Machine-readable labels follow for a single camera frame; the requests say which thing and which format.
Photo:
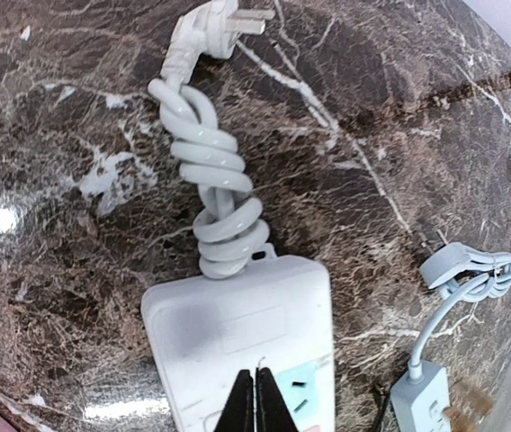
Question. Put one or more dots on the light blue power strip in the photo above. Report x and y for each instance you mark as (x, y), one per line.
(419, 406)

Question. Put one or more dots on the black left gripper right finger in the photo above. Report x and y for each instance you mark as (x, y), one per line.
(272, 414)

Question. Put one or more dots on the white long power strip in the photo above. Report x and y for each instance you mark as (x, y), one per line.
(275, 314)

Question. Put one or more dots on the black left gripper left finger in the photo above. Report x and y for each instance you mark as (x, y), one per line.
(238, 414)

